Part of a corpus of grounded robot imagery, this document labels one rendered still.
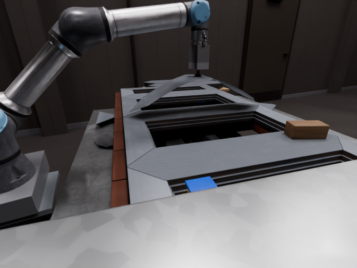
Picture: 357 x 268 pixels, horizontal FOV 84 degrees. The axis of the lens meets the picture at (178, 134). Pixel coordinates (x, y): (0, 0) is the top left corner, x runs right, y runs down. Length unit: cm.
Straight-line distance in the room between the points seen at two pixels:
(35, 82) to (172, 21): 51
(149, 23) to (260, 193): 65
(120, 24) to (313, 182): 64
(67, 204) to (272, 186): 70
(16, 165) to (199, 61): 78
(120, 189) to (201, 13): 62
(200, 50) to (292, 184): 82
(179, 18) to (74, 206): 71
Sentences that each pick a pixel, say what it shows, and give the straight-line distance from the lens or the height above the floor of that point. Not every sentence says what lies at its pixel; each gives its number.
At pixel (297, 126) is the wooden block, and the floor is 91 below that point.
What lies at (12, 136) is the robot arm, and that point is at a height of 90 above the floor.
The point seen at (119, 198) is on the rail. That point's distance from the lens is 52.
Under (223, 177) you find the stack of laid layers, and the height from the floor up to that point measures 84.
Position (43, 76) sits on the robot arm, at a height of 107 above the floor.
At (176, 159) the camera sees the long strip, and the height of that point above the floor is 86.
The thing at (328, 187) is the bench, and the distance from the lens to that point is 20.
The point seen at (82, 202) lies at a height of 68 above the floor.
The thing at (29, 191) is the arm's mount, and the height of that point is 75.
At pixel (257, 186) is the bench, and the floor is 105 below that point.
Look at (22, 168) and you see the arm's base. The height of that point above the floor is 80.
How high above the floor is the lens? 115
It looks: 23 degrees down
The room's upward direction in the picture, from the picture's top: straight up
